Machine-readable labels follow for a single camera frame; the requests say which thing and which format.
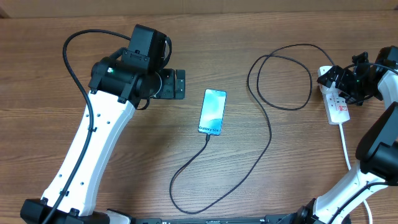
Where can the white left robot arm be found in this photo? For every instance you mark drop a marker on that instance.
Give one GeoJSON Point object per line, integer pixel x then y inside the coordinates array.
{"type": "Point", "coordinates": [119, 82]}

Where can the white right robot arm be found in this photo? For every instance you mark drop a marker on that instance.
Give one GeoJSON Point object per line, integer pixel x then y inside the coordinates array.
{"type": "Point", "coordinates": [376, 153]}

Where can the white power strip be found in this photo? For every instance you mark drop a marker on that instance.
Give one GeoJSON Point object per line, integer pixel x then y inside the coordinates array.
{"type": "Point", "coordinates": [336, 108]}

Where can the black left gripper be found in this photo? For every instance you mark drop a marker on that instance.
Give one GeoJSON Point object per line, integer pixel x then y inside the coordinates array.
{"type": "Point", "coordinates": [170, 91]}

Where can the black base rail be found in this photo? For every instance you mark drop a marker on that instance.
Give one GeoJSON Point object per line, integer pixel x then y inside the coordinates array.
{"type": "Point", "coordinates": [217, 221]}

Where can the blue smartphone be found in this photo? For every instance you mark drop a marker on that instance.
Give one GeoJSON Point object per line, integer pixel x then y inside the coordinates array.
{"type": "Point", "coordinates": [212, 112]}

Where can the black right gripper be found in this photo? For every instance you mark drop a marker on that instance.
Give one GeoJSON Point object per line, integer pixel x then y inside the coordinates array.
{"type": "Point", "coordinates": [359, 96]}

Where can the white charger adapter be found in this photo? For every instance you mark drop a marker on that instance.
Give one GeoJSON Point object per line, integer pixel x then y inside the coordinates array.
{"type": "Point", "coordinates": [327, 90]}

